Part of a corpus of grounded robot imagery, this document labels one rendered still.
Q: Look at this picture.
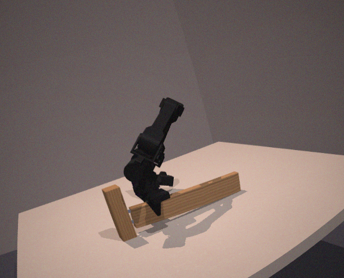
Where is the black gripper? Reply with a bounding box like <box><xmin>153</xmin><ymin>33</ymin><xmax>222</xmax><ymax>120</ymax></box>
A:
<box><xmin>133</xmin><ymin>170</ymin><xmax>170</xmax><ymax>216</ymax></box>

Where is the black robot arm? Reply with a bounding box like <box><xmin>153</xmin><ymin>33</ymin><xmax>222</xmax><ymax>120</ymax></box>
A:
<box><xmin>123</xmin><ymin>97</ymin><xmax>184</xmax><ymax>186</ymax></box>

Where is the wooden post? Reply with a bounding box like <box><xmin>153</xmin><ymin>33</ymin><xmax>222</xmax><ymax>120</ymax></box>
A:
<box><xmin>102</xmin><ymin>184</ymin><xmax>137</xmax><ymax>242</ymax></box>

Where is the brown wooden plank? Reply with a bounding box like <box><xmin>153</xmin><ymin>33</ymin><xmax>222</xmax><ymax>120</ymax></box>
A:
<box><xmin>128</xmin><ymin>171</ymin><xmax>241</xmax><ymax>228</ymax></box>

